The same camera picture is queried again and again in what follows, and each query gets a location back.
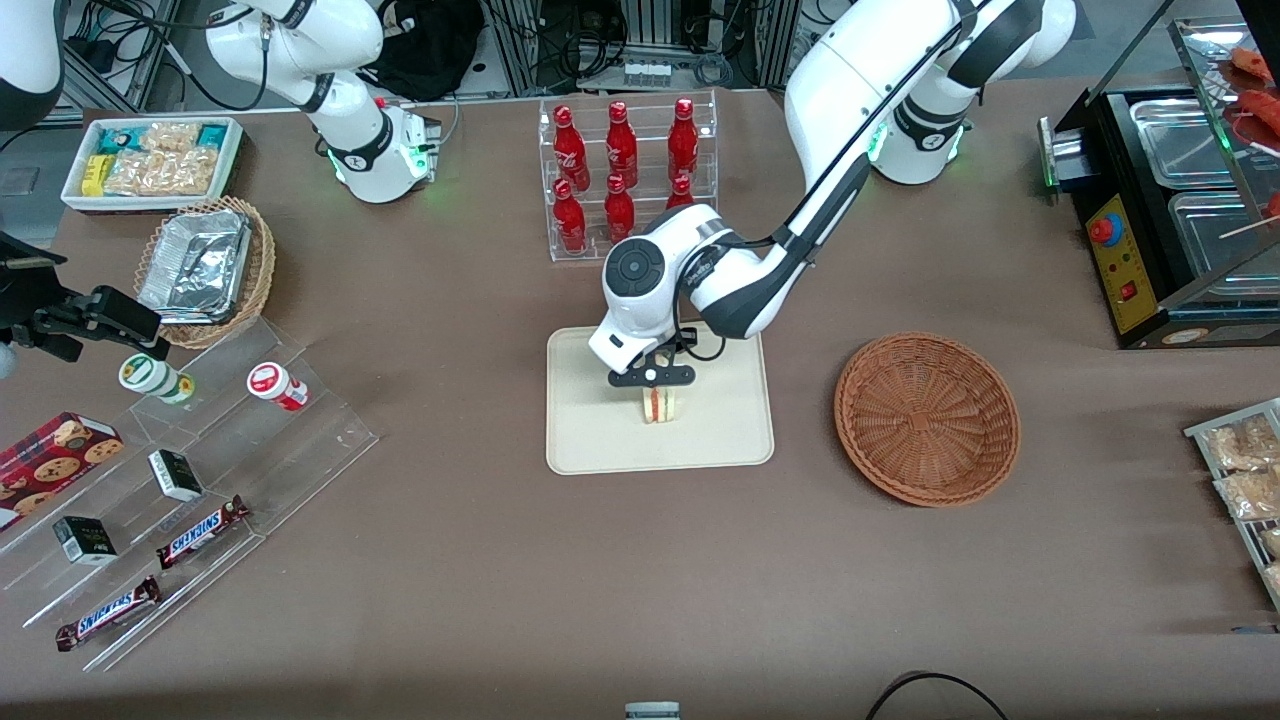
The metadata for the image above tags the black food warmer machine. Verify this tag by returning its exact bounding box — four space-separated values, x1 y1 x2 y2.
1038 15 1280 351

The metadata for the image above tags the tray of packaged pastries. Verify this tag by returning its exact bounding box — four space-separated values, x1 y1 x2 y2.
1185 398 1280 611

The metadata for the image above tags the large brown wicker basket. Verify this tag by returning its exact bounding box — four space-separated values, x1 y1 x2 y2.
834 332 1022 508

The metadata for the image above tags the aluminium frame rack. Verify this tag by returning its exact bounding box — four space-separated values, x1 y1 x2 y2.
485 0 801 96

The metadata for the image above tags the clear acrylic stepped display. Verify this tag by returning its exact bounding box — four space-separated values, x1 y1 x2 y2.
0 318 379 673

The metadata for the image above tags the black bag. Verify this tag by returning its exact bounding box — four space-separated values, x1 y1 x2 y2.
365 0 486 101

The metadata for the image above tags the clear acrylic bottle rack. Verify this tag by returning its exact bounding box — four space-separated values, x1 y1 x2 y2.
538 90 719 263

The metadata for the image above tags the beige plastic tray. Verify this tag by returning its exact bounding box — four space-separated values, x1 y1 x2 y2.
546 318 776 476

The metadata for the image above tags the steel warmer pan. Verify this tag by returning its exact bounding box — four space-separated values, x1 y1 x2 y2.
1130 97 1241 189
1168 190 1280 301

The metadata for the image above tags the green label yogurt bottle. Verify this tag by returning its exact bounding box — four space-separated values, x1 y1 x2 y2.
118 353 196 406

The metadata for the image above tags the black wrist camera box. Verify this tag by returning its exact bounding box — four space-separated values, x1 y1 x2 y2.
0 232 68 301

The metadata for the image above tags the snickers chocolate bar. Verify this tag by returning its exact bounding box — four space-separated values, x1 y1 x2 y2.
156 495 252 571
55 575 162 653

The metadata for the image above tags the small black carton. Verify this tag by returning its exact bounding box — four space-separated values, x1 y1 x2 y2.
148 449 204 503
52 516 118 566

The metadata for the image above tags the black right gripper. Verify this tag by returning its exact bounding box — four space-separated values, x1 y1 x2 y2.
0 287 161 380

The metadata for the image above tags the red cookie box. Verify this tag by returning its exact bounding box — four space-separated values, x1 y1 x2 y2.
0 412 125 531

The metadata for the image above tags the small light wicker basket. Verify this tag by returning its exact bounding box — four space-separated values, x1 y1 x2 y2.
133 196 277 350

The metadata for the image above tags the red label yogurt bottle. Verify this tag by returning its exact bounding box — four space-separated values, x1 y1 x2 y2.
247 362 310 412

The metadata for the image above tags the black looped cable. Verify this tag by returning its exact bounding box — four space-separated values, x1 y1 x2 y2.
865 672 1011 720

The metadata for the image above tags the white rectangular snack box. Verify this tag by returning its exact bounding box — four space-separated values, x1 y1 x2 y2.
60 116 245 214

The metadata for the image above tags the aluminium foil container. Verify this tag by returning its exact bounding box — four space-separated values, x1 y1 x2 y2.
137 209 253 325

